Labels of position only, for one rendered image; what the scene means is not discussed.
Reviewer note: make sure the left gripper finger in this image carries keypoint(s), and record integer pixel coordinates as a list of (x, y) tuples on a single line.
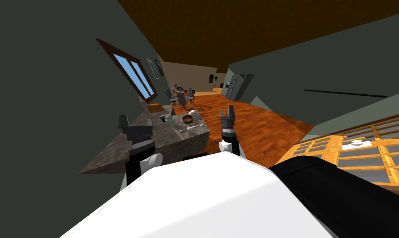
[(123, 123), (150, 123)]

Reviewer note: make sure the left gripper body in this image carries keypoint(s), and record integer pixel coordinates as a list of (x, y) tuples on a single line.
[(139, 133)]

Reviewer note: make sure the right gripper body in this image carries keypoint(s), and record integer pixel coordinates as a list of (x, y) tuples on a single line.
[(227, 121)]

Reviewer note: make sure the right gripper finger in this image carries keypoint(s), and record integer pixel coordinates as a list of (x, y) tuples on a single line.
[(231, 111), (222, 114)]

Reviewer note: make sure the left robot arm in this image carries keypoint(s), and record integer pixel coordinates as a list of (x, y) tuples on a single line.
[(133, 168)]

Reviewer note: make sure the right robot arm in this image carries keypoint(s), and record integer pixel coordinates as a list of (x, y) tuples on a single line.
[(335, 198)]

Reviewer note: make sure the dark blue cup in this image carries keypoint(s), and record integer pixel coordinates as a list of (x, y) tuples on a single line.
[(162, 118)]

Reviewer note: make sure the brown bread loaf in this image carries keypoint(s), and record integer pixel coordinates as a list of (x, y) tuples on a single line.
[(155, 108)]

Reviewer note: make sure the pale green mug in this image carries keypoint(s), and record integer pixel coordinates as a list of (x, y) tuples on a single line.
[(171, 121)]

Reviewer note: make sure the pale bottle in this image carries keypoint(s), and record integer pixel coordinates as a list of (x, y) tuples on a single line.
[(143, 104)]

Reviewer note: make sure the grey fridge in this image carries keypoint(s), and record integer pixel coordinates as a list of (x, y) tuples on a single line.
[(239, 86)]

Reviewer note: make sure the white kettle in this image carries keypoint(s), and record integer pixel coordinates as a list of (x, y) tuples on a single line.
[(193, 113)]

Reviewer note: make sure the brown bowl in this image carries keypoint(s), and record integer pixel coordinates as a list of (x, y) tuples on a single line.
[(187, 119)]

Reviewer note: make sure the silver spoon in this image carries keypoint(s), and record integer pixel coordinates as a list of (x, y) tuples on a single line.
[(190, 128)]

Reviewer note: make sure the dining table with chairs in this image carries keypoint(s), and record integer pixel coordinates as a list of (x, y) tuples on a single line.
[(182, 97)]

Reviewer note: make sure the brown framed window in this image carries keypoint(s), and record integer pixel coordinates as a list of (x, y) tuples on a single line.
[(133, 72)]

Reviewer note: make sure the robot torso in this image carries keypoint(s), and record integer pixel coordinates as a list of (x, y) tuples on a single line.
[(202, 198)]

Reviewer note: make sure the wooden glass cabinet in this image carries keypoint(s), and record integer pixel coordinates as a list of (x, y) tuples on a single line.
[(368, 155)]

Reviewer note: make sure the green wall picture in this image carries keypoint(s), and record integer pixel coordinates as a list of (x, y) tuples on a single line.
[(211, 78)]

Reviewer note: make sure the white framed wall picture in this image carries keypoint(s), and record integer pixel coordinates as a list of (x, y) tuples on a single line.
[(152, 68)]

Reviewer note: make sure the dark framed wall picture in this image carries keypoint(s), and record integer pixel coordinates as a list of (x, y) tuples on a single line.
[(159, 67)]

